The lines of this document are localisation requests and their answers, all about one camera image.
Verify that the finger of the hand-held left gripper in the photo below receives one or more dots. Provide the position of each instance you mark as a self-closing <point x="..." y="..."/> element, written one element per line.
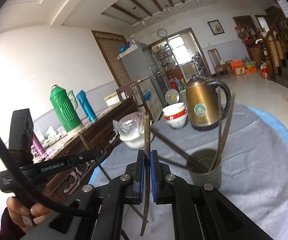
<point x="59" y="165"/>

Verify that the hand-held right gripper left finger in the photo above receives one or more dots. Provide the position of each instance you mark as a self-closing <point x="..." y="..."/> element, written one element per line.
<point x="141" y="175"/>

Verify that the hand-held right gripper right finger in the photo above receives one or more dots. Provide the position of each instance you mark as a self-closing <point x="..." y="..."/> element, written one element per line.
<point x="154" y="177"/>

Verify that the dark wooden chopstick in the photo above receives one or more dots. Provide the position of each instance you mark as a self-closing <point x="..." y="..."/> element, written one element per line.
<point x="169" y="142"/>
<point x="222" y="130"/>
<point x="147" y="135"/>
<point x="104" y="169"/>
<point x="227" y="115"/>
<point x="219" y="120"/>
<point x="174" y="163"/>

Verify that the dark grey chopstick cup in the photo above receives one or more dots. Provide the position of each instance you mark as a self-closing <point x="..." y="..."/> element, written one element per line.
<point x="206" y="180"/>

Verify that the person's left hand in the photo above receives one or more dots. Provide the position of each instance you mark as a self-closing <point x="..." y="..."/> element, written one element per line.
<point x="19" y="212"/>

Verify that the purple bottle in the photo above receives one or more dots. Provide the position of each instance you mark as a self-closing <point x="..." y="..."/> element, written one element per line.
<point x="38" y="147"/>

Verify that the large white bowl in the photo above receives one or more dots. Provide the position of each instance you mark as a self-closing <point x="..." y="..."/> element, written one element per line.
<point x="136" y="142"/>

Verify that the green thermos flask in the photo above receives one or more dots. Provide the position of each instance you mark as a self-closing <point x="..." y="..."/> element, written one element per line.
<point x="64" y="110"/>

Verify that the clear plastic bag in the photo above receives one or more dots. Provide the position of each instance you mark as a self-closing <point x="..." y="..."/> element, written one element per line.
<point x="127" y="125"/>

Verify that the white bowl with red pattern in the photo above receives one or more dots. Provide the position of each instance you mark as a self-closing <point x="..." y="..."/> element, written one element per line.
<point x="174" y="108"/>
<point x="175" y="118"/>
<point x="176" y="125"/>

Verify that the blue thermos flask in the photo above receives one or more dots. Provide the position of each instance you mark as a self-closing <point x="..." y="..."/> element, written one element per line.
<point x="86" y="106"/>

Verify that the framed white board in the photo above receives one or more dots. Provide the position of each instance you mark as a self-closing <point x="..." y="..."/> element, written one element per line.
<point x="151" y="97"/>

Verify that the cream box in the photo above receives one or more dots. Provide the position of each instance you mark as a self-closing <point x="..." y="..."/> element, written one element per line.
<point x="112" y="100"/>

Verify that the white round lid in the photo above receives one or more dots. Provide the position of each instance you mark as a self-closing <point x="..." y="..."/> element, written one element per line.
<point x="172" y="96"/>

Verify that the golden electric kettle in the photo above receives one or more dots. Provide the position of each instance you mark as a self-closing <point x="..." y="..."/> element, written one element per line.
<point x="201" y="105"/>

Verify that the grey table cloth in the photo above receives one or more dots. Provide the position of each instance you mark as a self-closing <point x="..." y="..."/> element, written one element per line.
<point x="246" y="167"/>

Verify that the grey refrigerator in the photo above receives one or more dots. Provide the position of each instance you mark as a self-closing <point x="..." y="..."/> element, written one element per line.
<point x="136" y="65"/>

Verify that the wooden door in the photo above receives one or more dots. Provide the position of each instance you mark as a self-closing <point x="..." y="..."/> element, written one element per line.
<point x="111" y="57"/>

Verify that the glass display cabinet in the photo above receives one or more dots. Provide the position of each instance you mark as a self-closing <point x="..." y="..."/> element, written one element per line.
<point x="164" y="60"/>

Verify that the blue toy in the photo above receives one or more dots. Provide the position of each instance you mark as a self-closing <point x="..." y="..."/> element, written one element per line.
<point x="125" y="48"/>

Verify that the wooden chair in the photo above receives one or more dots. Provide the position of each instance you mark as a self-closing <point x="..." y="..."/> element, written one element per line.
<point x="219" y="65"/>

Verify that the light blue tablecloth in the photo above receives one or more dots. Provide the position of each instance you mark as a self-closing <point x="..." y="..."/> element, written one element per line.
<point x="283" y="135"/>

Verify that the orange cardboard box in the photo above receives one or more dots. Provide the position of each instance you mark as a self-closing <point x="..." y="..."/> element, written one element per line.
<point x="237" y="67"/>

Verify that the wooden staircase railing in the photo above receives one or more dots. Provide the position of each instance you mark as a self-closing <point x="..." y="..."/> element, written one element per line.
<point x="271" y="50"/>

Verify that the round wall clock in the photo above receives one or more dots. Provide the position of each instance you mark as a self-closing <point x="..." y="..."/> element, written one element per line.
<point x="162" y="32"/>

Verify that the framed wall picture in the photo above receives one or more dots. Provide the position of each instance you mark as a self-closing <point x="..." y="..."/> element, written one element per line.
<point x="215" y="27"/>

